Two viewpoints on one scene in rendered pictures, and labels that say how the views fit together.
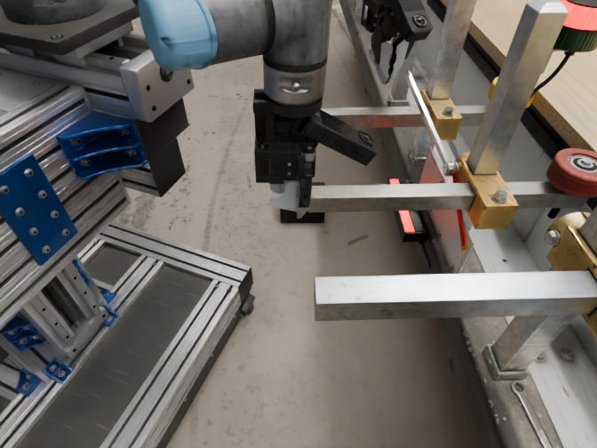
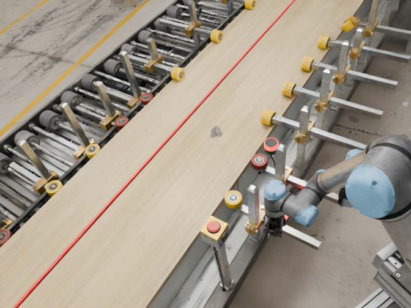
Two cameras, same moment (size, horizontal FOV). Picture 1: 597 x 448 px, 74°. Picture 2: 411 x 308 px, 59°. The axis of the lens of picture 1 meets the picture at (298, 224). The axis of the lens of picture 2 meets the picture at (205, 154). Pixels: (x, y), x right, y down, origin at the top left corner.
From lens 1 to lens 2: 178 cm
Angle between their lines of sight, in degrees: 78
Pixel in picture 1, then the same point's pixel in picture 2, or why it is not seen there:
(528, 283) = (323, 133)
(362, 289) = (355, 143)
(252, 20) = not seen: hidden behind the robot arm
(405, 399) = (273, 249)
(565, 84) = (213, 189)
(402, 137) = (248, 256)
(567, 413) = not seen: hidden behind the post
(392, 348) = (262, 271)
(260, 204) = not seen: outside the picture
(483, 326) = (295, 173)
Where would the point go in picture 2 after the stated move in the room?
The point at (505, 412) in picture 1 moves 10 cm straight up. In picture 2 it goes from (308, 158) to (309, 146)
